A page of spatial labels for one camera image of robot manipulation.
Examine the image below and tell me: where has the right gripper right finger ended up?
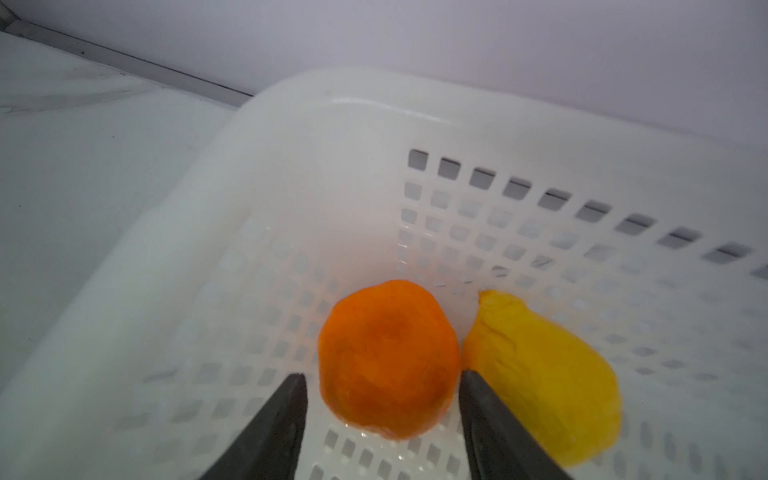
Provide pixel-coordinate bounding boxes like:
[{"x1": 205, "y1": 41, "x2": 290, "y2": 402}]
[{"x1": 458, "y1": 370, "x2": 571, "y2": 480}]

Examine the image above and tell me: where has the small yellow lemon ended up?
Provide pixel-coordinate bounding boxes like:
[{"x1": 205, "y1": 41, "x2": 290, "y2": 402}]
[{"x1": 461, "y1": 290, "x2": 622, "y2": 467}]

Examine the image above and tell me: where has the orange tangerine back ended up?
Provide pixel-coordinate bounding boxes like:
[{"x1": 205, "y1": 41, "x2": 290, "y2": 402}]
[{"x1": 317, "y1": 280, "x2": 460, "y2": 441}]

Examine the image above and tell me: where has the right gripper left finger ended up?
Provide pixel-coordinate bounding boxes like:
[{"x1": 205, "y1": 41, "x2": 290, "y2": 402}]
[{"x1": 202, "y1": 373, "x2": 308, "y2": 480}]

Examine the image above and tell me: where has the white plastic perforated basket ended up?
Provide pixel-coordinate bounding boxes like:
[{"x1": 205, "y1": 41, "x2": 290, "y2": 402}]
[{"x1": 1, "y1": 68, "x2": 767, "y2": 479}]

